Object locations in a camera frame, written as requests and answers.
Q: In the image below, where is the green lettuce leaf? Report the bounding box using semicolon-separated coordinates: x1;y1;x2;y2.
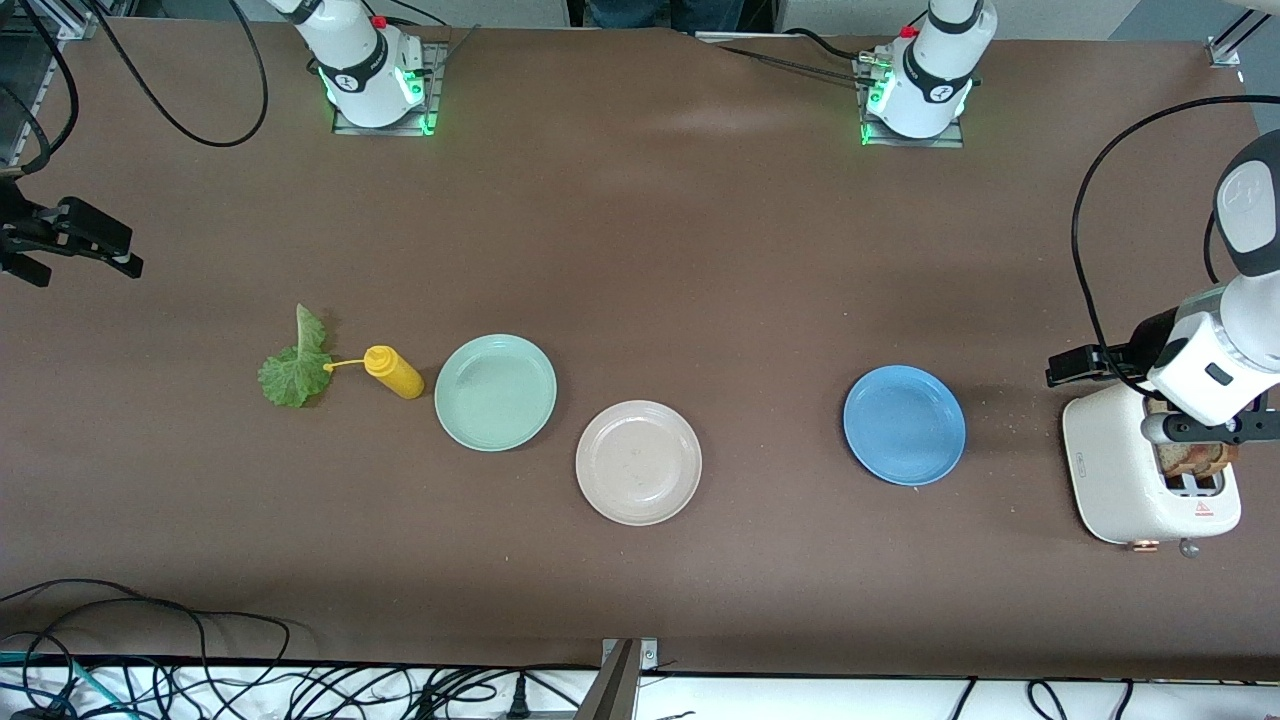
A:
257;303;334;409

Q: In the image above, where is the yellow mustard squeeze bottle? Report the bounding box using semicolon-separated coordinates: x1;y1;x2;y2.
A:
322;345;426;401

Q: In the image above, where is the blue plate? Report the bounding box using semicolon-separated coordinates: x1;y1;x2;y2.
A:
843;364;967;488

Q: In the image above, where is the mint green plate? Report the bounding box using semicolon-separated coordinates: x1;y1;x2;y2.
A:
434;333;558;453

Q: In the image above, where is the beige plate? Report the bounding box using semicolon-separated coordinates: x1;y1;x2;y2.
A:
575;400;703;527

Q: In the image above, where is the white toaster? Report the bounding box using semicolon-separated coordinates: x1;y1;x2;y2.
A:
1062;383;1243;559

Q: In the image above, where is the grey metal side rack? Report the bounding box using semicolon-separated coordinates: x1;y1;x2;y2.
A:
0;0;136;171

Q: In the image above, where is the person in blue jeans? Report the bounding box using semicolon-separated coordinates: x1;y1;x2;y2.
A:
565;0;781;36

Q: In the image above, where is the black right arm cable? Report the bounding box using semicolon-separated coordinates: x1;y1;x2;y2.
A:
0;0;271;181

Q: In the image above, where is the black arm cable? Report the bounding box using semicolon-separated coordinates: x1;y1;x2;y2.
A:
1072;95;1280;396
0;0;271;181

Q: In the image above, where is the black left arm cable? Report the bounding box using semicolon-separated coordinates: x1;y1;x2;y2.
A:
1072;95;1280;396

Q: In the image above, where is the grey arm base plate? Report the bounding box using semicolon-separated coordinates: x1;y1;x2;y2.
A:
853;55;966;149
330;42;441;137

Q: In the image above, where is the aluminium corner bracket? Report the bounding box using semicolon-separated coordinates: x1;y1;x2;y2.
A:
1205;10;1280;71

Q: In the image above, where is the black looped floor cable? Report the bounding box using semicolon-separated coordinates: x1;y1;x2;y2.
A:
0;578;293;663

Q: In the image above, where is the teal cable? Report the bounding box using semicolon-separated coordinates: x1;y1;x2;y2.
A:
0;650;136;720

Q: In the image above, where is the black base power cable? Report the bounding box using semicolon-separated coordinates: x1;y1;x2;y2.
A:
715;43;881;86

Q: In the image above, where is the grey metal camera post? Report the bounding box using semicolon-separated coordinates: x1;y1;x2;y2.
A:
577;637;661;720

